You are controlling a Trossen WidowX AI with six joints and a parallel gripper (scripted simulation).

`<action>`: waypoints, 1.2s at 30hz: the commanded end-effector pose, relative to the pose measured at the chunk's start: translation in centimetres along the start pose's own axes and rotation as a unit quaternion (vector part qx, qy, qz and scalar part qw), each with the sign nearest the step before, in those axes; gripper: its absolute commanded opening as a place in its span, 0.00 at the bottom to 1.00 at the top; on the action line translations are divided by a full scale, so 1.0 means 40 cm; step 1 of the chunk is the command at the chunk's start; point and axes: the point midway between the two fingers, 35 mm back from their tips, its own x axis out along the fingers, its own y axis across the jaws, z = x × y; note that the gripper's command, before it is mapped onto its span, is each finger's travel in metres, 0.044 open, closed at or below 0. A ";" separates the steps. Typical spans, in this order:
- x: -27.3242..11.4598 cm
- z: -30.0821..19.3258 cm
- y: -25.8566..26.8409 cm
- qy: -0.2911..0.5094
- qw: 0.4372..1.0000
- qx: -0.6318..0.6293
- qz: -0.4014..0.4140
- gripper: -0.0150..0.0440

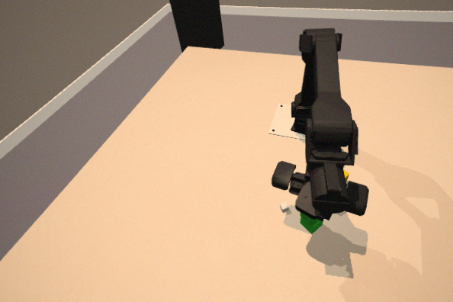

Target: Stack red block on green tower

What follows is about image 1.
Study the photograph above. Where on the green block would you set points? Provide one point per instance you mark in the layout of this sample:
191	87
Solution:
309	227
309	220

